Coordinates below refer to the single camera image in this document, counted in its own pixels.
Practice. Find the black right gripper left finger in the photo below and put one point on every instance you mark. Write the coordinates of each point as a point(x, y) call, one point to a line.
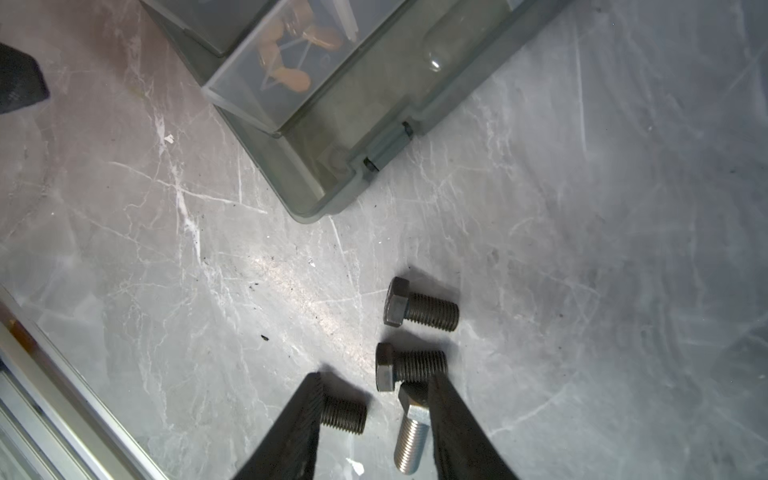
point(289, 449)

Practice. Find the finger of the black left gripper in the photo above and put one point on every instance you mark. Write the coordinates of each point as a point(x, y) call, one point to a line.
point(22, 82)

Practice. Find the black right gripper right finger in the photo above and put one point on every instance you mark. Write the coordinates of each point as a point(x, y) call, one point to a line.
point(461, 448)

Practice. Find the silver hex bolt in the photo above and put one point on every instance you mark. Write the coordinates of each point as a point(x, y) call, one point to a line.
point(414, 428)

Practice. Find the black hex bolt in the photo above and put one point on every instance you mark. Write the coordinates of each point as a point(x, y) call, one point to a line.
point(402, 304)
point(344, 415)

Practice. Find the large black bolt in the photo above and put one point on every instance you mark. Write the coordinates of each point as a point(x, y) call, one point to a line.
point(392, 366)

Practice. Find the grey plastic organizer box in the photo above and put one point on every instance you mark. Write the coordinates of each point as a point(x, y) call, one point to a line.
point(402, 68)

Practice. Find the aluminium front rail frame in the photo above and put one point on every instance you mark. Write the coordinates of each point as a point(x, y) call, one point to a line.
point(53, 425)

